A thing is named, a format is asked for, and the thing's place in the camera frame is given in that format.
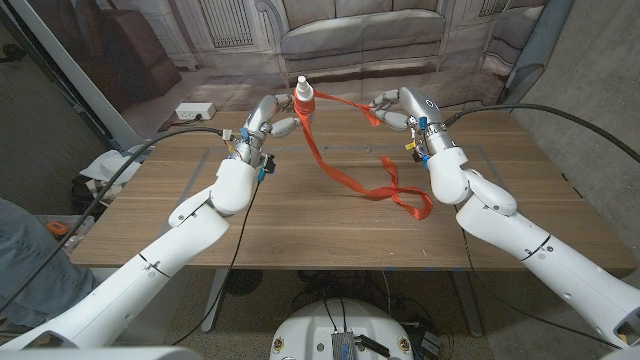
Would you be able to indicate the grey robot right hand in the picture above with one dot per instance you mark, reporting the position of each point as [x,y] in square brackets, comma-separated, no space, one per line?
[422,112]

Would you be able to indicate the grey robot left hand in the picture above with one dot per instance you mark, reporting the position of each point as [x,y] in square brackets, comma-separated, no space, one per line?
[257,127]

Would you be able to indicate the white alcohol spray bottle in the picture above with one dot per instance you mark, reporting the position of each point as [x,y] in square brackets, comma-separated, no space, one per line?
[303,92]

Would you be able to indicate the orange satin ribbon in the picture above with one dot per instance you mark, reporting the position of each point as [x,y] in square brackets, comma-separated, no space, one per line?
[380,192]

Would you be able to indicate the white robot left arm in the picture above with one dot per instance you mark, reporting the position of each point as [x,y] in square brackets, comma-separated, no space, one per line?
[150,265]

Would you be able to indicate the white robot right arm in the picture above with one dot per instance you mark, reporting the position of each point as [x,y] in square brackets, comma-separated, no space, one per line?
[525,240]

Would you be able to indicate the orange hand tool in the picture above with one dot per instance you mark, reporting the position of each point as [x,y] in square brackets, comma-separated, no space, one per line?
[57,228]

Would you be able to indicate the white power strip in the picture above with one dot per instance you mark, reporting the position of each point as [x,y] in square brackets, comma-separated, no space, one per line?
[194,110]

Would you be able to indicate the printed sofa room backdrop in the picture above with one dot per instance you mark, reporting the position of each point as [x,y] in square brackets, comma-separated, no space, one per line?
[225,60]

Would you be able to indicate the blue-grey rolled backdrop edge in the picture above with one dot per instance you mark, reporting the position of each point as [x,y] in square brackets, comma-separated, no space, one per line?
[542,40]

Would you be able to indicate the dark round floor fan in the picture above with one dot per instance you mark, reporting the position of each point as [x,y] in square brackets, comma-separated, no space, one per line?
[245,281]

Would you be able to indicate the white crumpled cloth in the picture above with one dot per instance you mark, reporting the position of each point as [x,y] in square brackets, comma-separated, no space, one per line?
[107,167]

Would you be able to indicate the dark plaid fabric bag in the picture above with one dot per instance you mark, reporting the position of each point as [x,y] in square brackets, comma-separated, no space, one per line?
[95,195]

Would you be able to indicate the white table leg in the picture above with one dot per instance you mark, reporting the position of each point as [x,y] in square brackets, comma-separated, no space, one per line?
[215,300]

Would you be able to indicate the grey table leg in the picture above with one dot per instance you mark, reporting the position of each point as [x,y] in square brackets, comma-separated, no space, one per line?
[470,305]

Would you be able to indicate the clear plastic bin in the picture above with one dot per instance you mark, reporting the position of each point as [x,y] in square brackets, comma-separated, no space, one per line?
[82,222]

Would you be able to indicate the white robot torso base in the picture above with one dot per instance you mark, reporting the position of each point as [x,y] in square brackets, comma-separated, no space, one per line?
[310,330]

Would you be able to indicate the metal finned module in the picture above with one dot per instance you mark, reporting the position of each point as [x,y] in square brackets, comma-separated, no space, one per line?
[343,346]

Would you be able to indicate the person leg in jeans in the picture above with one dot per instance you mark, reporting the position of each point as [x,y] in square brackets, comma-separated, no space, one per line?
[30,260]

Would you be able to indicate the white robot chest shell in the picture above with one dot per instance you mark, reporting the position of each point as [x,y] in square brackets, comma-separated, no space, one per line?
[100,354]

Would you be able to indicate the white slanted backdrop frame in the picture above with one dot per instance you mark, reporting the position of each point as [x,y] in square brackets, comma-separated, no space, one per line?
[65,60]

